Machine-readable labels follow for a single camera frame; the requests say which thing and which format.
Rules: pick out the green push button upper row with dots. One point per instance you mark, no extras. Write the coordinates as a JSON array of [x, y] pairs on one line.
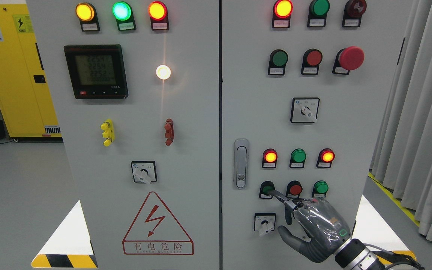
[[277, 62]]

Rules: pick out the dark red buzzer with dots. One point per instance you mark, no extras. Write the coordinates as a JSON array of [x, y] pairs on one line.
[[353, 12]]

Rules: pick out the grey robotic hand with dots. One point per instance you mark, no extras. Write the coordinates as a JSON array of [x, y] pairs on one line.
[[328, 230]]

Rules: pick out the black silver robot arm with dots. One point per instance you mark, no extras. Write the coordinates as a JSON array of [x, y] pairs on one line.
[[354, 255]]

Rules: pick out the red indicator lamp top left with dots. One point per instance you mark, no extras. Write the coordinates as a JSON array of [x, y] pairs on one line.
[[158, 14]]

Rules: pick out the green indicator lamp lower middle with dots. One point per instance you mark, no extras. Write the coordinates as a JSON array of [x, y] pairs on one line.
[[297, 159]]

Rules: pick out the red test terminal block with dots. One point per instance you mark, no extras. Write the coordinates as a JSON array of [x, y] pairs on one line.
[[169, 131]]

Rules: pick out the white lit indicator lamp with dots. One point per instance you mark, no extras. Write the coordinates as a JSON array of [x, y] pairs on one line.
[[163, 72]]

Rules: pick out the red electric danger warning sticker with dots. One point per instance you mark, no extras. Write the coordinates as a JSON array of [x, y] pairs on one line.
[[156, 231]]

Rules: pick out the black digital power meter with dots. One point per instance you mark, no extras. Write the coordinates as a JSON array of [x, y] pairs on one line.
[[97, 71]]

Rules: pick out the red indicator lamp lower right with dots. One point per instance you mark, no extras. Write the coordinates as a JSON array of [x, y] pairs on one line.
[[325, 158]]

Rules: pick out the yellow indicator lamp top left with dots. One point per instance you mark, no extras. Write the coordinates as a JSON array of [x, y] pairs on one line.
[[87, 16]]

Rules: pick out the red indicator lamp top right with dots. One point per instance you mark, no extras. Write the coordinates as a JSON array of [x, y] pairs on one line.
[[281, 14]]

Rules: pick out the red push button upper row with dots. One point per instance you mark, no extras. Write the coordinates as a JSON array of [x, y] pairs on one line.
[[311, 61]]

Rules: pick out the grey curtain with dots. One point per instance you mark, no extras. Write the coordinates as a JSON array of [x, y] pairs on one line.
[[402, 159]]

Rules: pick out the yellow test terminal block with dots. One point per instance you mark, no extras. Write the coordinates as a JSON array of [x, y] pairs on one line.
[[108, 132]]

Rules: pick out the grey electrical control cabinet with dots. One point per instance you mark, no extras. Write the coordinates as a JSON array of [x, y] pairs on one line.
[[218, 92]]

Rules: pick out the lower left rotary selector switch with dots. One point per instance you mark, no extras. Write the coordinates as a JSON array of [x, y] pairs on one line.
[[264, 223]]

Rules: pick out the red indicator lamp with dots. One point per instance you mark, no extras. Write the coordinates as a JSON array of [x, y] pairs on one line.
[[281, 14], [325, 158], [269, 159], [158, 14]]

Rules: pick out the silver cabinet door handle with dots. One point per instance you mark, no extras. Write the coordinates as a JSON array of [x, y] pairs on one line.
[[241, 147]]

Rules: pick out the right door upper rotary switch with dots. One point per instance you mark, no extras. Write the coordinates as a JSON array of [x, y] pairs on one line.
[[304, 110]]

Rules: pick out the green indicator lamp top left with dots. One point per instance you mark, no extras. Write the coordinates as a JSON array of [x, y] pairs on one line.
[[124, 16]]

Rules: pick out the green start push button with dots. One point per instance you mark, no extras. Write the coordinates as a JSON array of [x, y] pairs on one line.
[[265, 188]]

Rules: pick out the red push button row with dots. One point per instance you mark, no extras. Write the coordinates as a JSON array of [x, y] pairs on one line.
[[293, 189], [311, 61]]

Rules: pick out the green indicator lamp top right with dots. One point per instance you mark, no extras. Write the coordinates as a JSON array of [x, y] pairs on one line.
[[317, 13]]

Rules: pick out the red mushroom emergency stop button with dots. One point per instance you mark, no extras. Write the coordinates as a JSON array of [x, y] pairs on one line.
[[348, 59]]

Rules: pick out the yellow safety storage cabinet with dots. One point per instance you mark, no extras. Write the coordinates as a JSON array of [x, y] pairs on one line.
[[25, 100]]

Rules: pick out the red indicator lamp lower left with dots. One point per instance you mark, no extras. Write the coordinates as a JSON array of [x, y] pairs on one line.
[[269, 159]]

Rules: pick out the green push button lower right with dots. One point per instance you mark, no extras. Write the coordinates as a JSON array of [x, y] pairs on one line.
[[320, 189]]

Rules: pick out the red push button lower row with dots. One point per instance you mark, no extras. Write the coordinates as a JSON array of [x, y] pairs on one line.
[[293, 189]]

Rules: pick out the left door rotary selector switch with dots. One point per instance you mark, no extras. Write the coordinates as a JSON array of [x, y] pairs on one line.
[[144, 171]]

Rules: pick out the green indicator lamp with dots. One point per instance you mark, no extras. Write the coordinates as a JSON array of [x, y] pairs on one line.
[[297, 159], [317, 13], [124, 16]]

